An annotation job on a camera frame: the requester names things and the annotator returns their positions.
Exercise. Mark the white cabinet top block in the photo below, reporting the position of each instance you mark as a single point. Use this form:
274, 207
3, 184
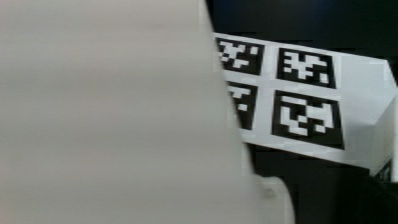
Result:
385, 166

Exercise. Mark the white cabinet body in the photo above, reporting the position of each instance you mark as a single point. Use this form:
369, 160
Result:
122, 151

